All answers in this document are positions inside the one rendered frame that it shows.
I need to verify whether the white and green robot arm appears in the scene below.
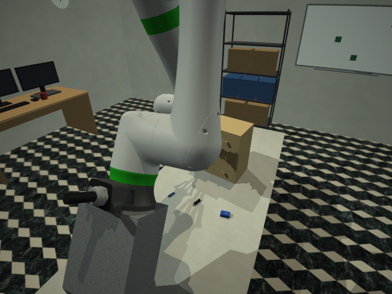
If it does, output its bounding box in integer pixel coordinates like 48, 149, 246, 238
63, 0, 227, 214

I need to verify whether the light wooden chest of drawers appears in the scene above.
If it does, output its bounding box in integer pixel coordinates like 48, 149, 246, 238
220, 115, 254, 184

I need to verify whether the blue 9v battery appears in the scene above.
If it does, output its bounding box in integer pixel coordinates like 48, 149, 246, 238
220, 210, 230, 218

